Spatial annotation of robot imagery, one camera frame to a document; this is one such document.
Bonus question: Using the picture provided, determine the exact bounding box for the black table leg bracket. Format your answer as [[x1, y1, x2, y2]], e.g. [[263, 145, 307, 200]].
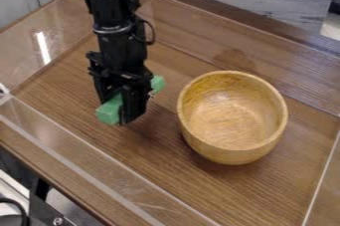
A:
[[29, 178, 77, 226]]

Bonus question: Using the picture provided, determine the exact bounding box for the clear acrylic tray wall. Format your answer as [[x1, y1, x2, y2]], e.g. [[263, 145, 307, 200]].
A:
[[0, 0, 340, 226]]

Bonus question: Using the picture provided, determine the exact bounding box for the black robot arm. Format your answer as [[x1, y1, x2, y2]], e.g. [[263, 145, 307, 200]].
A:
[[85, 0, 155, 125]]

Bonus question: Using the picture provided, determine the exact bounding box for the black cable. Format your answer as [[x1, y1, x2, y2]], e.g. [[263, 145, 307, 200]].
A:
[[0, 197, 31, 226]]

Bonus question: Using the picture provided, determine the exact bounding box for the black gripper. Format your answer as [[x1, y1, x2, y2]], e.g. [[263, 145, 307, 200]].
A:
[[87, 29, 155, 125]]

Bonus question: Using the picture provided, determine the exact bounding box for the brown wooden bowl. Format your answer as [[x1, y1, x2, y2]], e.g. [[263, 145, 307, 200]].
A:
[[177, 71, 289, 165]]

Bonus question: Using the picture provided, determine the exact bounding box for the green rectangular block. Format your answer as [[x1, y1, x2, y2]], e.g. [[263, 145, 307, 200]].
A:
[[97, 76, 166, 124]]

